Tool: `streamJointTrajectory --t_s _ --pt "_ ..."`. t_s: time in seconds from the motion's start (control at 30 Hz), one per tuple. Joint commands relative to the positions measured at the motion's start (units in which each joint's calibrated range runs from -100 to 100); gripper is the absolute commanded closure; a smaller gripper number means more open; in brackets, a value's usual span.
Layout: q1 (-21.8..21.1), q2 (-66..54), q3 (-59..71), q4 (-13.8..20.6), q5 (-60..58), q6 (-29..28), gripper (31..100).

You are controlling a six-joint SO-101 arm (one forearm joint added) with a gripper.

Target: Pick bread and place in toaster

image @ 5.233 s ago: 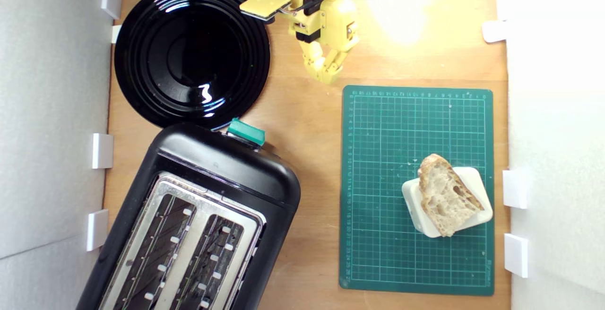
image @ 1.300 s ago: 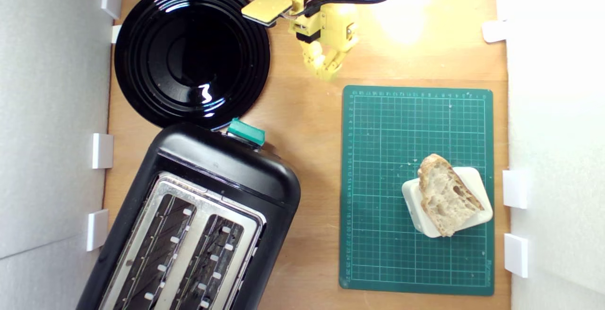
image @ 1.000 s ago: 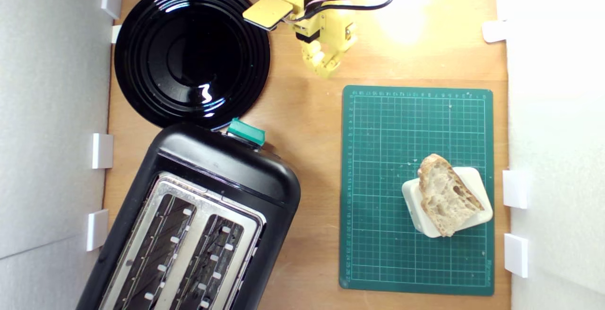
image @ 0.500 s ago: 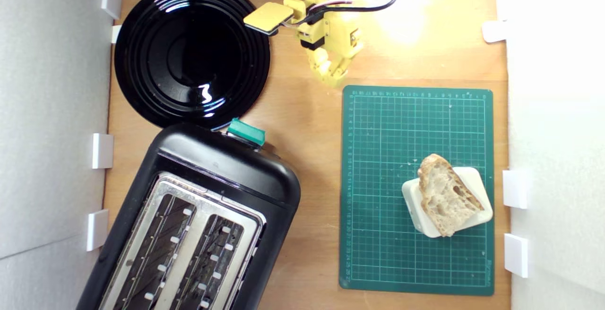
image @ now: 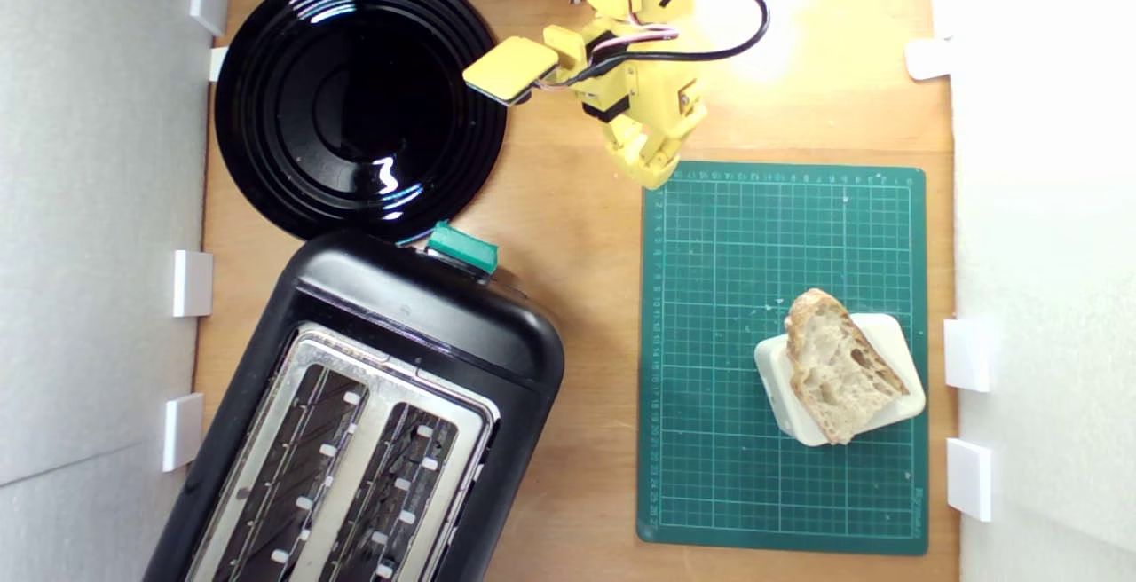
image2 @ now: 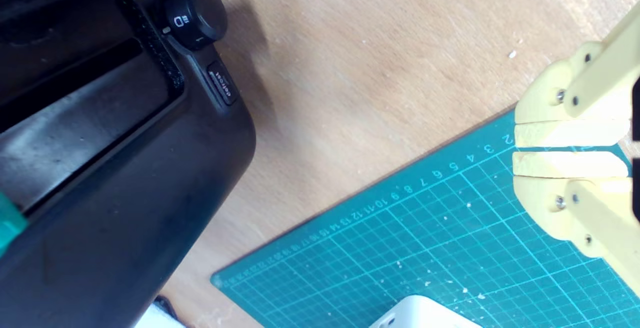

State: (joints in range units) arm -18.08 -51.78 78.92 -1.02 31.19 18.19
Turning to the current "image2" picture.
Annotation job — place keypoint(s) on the black two-slot toaster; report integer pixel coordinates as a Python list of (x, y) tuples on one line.
[(125, 193)]

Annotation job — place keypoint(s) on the green cutting mat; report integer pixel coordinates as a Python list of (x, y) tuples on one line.
[(400, 248)]

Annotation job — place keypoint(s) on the white rounded block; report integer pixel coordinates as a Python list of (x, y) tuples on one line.
[(425, 315)]

